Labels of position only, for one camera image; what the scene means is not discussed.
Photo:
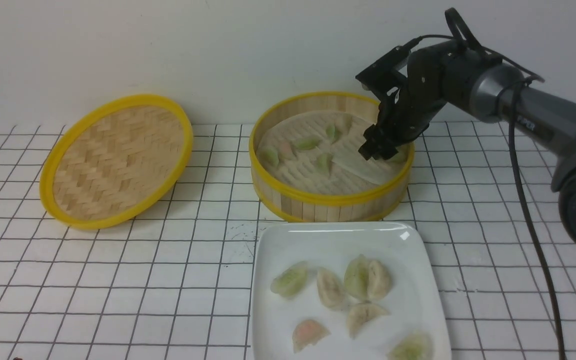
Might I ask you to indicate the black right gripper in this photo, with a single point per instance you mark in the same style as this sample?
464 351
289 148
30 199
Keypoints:
408 111

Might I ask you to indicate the pink dumpling on plate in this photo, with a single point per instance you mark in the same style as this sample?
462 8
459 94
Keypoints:
308 333

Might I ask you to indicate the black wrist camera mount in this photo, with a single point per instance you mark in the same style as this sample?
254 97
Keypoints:
383 76

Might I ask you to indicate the beige dumpling on plate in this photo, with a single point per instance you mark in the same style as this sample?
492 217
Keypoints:
380 282
331 292

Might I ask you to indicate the bamboo steamer basket yellow rim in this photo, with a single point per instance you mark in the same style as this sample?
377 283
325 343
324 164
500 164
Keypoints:
293 205

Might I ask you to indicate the green dumpling plate corner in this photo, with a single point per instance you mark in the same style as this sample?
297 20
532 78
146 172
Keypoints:
416 346

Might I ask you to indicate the green dumpling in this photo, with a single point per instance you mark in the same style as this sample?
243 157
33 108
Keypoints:
399 158
333 133
307 143
270 157
323 164
356 277
291 281

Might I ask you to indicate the bamboo steamer lid yellow rim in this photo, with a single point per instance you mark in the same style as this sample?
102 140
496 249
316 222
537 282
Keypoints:
116 162

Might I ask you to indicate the pink dumpling in steamer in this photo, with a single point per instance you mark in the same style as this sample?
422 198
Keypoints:
285 150

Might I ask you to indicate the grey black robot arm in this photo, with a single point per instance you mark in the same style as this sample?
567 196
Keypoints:
483 85

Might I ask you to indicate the white square plate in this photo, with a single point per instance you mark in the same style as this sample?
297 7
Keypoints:
413 302

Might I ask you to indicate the white mesh steamer liner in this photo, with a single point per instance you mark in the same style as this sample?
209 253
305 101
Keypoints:
350 172

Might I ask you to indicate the beige dumpling lower plate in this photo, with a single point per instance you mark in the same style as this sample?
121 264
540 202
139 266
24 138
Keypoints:
360 314

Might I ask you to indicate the green dumpling in steamer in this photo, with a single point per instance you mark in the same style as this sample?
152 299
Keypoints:
323 164
307 143
333 133
270 157

